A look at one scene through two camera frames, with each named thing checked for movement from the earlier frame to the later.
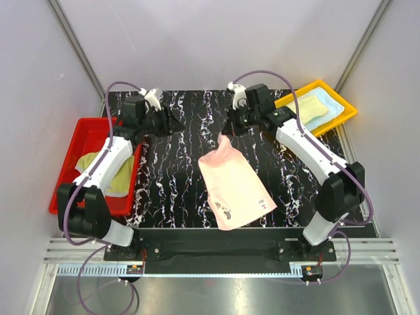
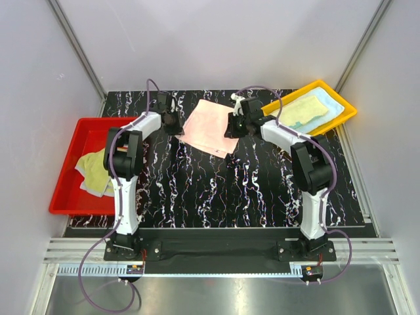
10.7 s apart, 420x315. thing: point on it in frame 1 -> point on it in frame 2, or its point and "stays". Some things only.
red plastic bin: [88, 138] stays
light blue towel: [334, 109] stays
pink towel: [235, 190] -> [205, 127]
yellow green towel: [308, 107] stays
